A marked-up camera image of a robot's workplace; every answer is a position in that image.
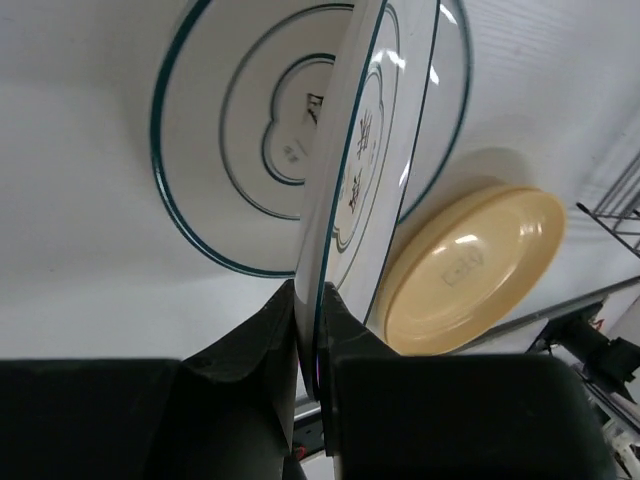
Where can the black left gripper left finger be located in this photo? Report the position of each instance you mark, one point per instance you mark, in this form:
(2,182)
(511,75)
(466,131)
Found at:
(224,413)

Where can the grey wire dish rack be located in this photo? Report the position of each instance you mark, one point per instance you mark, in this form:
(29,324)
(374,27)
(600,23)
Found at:
(617,210)

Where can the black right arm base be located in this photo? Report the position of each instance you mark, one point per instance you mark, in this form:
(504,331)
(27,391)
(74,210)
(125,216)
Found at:
(609,363)

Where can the white patterned plate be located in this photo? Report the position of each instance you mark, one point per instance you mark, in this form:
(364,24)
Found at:
(233,116)
(361,158)

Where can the yellow plate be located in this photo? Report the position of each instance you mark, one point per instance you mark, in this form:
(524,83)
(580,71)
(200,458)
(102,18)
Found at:
(468,267)

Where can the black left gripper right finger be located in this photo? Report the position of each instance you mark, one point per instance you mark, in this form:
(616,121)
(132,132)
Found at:
(388,416)

